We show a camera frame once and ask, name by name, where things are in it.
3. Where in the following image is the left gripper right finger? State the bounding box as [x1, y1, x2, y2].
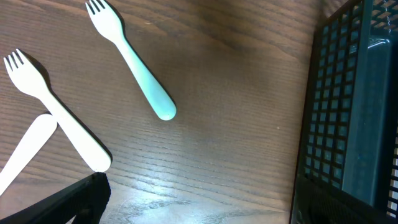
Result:
[289, 177, 397, 224]

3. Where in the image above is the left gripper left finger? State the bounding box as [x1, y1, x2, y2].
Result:
[1, 172, 111, 224]

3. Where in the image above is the black plastic basket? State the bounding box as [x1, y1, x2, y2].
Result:
[294, 0, 397, 213]

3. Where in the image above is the clear plastic basket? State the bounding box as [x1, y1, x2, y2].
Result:
[387, 128, 397, 218]

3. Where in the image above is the white plastic fork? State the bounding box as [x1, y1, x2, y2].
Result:
[3, 49, 111, 172]

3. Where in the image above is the mint green plastic fork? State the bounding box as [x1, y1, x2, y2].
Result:
[85, 0, 177, 121]

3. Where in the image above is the white plastic utensil handle up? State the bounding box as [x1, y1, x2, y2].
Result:
[1, 113, 57, 195]

